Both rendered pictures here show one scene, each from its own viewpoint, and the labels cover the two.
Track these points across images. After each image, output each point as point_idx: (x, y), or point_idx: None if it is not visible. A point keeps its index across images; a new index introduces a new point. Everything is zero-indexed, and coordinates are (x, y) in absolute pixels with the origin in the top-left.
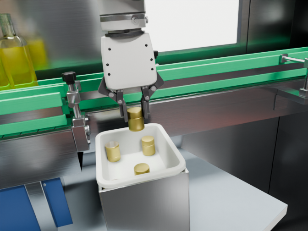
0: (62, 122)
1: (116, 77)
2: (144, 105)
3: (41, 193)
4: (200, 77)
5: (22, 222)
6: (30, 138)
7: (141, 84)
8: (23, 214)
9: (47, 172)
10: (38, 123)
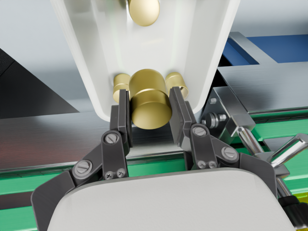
0: (261, 128)
1: (250, 228)
2: (124, 116)
3: (255, 56)
4: (4, 205)
5: (259, 43)
6: (305, 106)
7: (128, 185)
8: (261, 48)
9: (259, 70)
10: (296, 127)
